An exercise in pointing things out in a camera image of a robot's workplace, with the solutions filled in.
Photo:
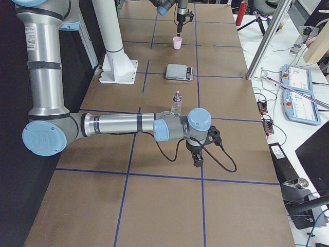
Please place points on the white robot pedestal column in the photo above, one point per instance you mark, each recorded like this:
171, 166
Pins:
117, 68

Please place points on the lower blue teach pendant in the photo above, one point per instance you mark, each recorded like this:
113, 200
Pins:
300, 109

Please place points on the aluminium frame post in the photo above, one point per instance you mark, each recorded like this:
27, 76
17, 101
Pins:
280, 12

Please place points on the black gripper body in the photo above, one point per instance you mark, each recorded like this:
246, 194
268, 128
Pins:
193, 148
180, 19

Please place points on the upper blue teach pendant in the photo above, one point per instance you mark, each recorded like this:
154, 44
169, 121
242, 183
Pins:
297, 78

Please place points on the wooden board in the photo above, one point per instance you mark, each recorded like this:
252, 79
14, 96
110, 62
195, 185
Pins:
318, 47

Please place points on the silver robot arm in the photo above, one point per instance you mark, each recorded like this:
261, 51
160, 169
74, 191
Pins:
163, 6
52, 127

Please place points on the blue teach pendant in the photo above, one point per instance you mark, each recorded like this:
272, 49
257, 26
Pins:
297, 78
300, 109

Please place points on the black box white label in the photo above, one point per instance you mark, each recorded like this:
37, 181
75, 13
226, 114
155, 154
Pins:
285, 172

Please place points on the black tripod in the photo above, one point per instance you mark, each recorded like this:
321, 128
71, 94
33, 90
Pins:
257, 20

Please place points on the glass sauce bottle steel spout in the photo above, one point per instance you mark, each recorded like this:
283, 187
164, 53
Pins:
176, 105

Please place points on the upper orange terminal block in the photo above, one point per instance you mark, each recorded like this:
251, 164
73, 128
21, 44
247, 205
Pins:
262, 106

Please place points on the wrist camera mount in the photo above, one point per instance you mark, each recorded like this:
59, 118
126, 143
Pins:
189, 16
213, 136

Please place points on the orange terminal block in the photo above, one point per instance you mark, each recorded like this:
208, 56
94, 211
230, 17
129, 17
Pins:
268, 126
262, 106

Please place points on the black monitor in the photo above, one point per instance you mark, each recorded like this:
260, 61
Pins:
313, 156

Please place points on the lower orange terminal block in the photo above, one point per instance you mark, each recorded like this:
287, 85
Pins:
268, 126

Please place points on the red cylinder bottle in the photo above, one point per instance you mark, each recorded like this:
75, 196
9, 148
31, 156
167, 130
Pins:
242, 10

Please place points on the grey digital kitchen scale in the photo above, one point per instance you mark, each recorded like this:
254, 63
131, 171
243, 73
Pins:
179, 72

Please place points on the thin metal rod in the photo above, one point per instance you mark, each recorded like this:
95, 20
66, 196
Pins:
318, 102

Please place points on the black clamp stand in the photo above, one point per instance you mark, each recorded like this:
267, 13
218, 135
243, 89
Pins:
303, 205

